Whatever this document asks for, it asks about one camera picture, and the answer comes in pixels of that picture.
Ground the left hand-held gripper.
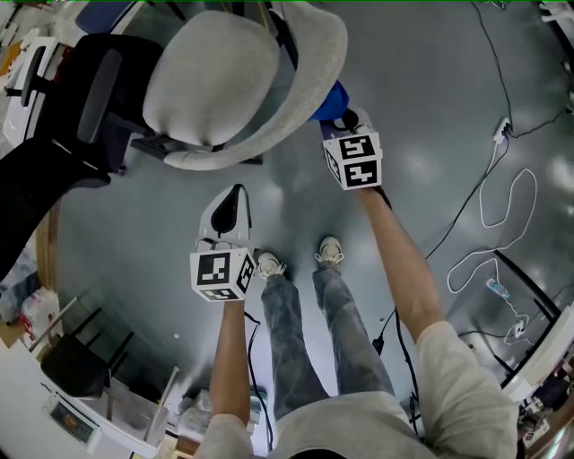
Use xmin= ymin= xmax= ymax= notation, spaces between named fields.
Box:
xmin=188 ymin=183 xmax=258 ymax=304

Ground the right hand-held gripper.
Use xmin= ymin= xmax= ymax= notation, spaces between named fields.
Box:
xmin=318 ymin=107 xmax=384 ymax=192

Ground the blue object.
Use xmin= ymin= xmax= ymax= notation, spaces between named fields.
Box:
xmin=308 ymin=79 xmax=352 ymax=123

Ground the grey upholstered chair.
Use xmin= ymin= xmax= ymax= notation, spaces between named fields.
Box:
xmin=163 ymin=0 xmax=350 ymax=171

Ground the person's right forearm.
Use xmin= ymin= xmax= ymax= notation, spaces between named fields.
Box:
xmin=358 ymin=186 xmax=448 ymax=346

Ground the person's left forearm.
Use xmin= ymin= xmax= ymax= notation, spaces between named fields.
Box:
xmin=210 ymin=298 xmax=252 ymax=425

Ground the person's left shoe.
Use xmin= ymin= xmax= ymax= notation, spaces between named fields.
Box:
xmin=254 ymin=250 xmax=288 ymax=280

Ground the person's shoe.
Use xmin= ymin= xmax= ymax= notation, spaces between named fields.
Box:
xmin=314 ymin=236 xmax=346 ymax=269
xmin=254 ymin=250 xmax=288 ymax=280

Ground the person's right shoe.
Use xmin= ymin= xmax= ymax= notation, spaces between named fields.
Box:
xmin=314 ymin=236 xmax=346 ymax=269

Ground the person's left leg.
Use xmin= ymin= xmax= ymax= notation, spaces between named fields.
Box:
xmin=259 ymin=273 xmax=335 ymax=422

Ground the person's leg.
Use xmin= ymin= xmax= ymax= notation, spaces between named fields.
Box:
xmin=311 ymin=264 xmax=398 ymax=398
xmin=259 ymin=273 xmax=335 ymax=422

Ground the grey fabric chair seat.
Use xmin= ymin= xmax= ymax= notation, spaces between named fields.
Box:
xmin=142 ymin=9 xmax=283 ymax=148

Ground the person's right leg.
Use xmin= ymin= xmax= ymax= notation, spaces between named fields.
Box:
xmin=311 ymin=264 xmax=398 ymax=398

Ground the metal table leg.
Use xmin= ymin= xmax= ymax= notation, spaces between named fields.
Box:
xmin=142 ymin=365 xmax=181 ymax=445

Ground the plastic bag of items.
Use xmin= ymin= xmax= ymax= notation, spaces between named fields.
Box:
xmin=178 ymin=388 xmax=216 ymax=438

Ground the black stool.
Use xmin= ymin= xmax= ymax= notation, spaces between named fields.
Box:
xmin=39 ymin=307 xmax=135 ymax=400

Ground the white jug red label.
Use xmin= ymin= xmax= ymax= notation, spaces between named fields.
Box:
xmin=20 ymin=286 xmax=62 ymax=346

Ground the black office chair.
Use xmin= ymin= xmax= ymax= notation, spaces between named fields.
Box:
xmin=0 ymin=33 xmax=165 ymax=281

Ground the clear plastic bag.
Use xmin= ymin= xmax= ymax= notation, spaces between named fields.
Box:
xmin=0 ymin=248 xmax=41 ymax=322

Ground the clear water bottle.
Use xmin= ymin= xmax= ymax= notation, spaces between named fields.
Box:
xmin=486 ymin=277 xmax=512 ymax=300

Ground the white appliance housing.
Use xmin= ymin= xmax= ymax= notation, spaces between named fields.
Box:
xmin=2 ymin=84 xmax=41 ymax=144

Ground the blue chair seat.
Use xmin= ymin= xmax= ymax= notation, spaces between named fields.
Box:
xmin=74 ymin=0 xmax=138 ymax=33

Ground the white device with screen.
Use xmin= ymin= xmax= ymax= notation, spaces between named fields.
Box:
xmin=44 ymin=396 xmax=102 ymax=454

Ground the white table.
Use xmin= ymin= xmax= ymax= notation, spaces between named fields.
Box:
xmin=0 ymin=333 xmax=162 ymax=459

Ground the person's light sweatshirt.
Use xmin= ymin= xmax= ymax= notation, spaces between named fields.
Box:
xmin=192 ymin=320 xmax=521 ymax=459

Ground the left hand-held gripper black cable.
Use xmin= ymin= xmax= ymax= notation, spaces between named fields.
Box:
xmin=243 ymin=308 xmax=275 ymax=452

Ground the hand-held gripper black cable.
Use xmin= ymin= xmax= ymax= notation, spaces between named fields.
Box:
xmin=370 ymin=186 xmax=425 ymax=445
xmin=243 ymin=308 xmax=275 ymax=452

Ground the black floor cable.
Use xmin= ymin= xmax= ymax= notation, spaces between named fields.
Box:
xmin=469 ymin=0 xmax=516 ymax=135
xmin=510 ymin=103 xmax=574 ymax=138
xmin=423 ymin=139 xmax=511 ymax=261

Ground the white looped cable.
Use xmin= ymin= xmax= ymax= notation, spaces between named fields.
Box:
xmin=447 ymin=138 xmax=538 ymax=346

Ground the right hand-held gripper black cable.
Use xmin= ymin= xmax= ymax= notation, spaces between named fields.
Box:
xmin=370 ymin=186 xmax=425 ymax=445

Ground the white desk black frame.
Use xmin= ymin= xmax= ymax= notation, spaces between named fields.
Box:
xmin=457 ymin=248 xmax=574 ymax=403

